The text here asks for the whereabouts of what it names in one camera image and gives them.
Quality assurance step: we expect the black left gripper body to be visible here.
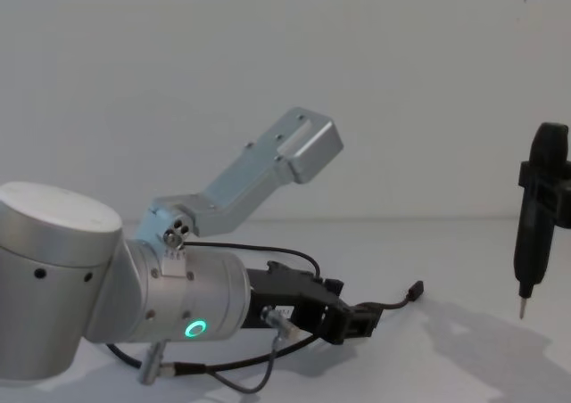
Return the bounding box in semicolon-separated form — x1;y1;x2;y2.
246;260;344;338

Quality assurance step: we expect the black cable with small plug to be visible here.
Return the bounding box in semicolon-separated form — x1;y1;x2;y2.
377;279;426;317

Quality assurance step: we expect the black electric screwdriver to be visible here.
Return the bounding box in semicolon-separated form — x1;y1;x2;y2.
511;121;571;322

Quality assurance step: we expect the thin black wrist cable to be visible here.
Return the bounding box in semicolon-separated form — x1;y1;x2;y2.
180;240;323;284

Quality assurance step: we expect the black cable with silver plug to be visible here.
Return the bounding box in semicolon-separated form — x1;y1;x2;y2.
105;305;323;387

